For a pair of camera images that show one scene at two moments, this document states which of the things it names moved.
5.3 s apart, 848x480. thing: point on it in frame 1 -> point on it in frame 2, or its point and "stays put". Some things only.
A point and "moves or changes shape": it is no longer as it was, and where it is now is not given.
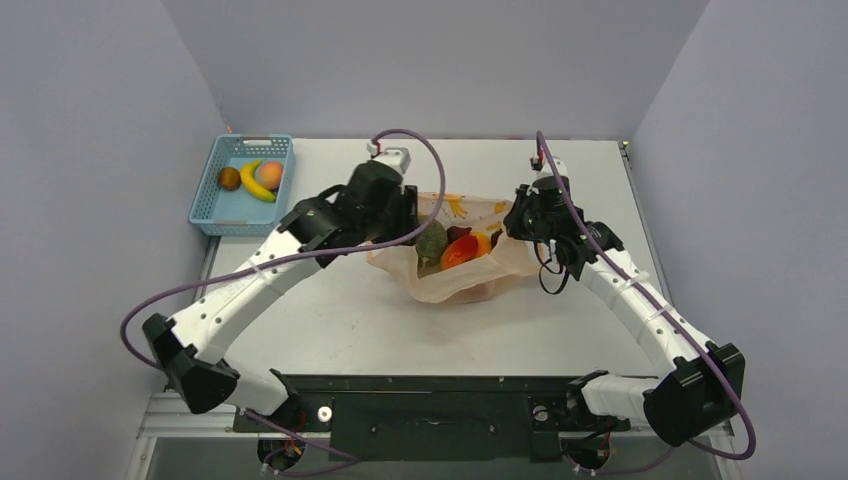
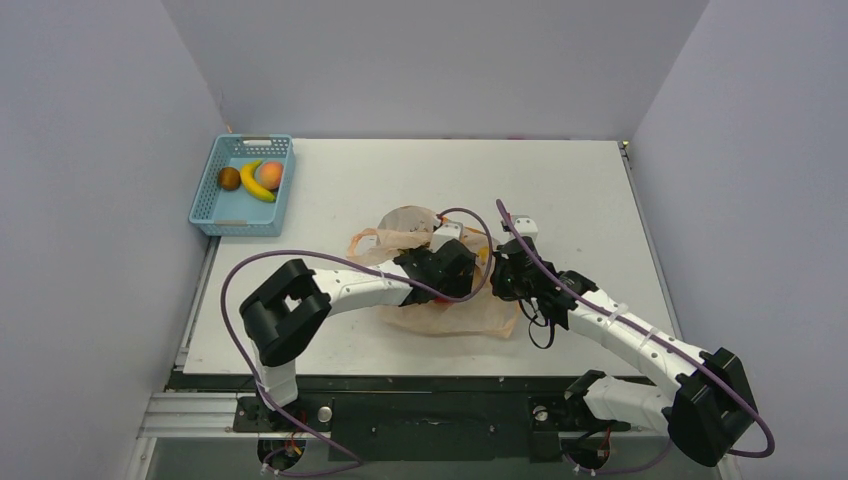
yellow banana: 248,176 stays put
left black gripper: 404,205 -> 459,287
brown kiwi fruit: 229,178 stays put
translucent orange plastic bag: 510,254 moves or changes shape
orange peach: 270,174 stays put
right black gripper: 519,216 -> 506,273
